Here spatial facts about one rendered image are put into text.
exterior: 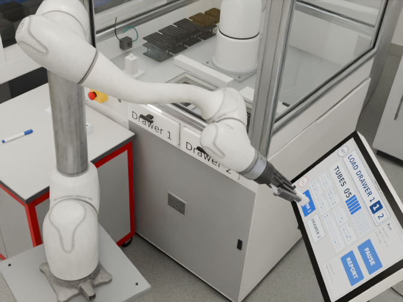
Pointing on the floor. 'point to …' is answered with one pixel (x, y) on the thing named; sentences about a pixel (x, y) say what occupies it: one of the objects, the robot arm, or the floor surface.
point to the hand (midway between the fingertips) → (299, 198)
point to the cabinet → (214, 209)
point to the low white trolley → (125, 225)
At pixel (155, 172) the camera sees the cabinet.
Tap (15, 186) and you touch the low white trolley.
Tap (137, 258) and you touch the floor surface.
